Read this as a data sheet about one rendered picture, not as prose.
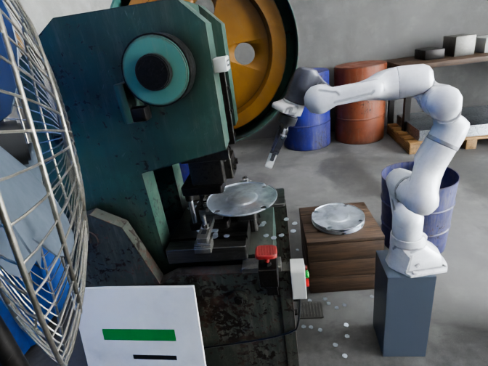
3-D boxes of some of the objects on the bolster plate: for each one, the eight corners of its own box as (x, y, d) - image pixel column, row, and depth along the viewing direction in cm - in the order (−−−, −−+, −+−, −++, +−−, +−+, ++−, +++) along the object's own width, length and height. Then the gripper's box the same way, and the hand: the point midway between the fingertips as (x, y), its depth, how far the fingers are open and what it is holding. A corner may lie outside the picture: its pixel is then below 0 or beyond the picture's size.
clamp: (218, 226, 132) (214, 204, 128) (211, 253, 117) (205, 228, 112) (204, 228, 133) (199, 205, 128) (194, 253, 118) (189, 229, 113)
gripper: (300, 121, 124) (277, 176, 134) (296, 113, 136) (275, 164, 146) (281, 115, 123) (259, 170, 133) (279, 107, 135) (259, 158, 145)
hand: (271, 160), depth 138 cm, fingers closed
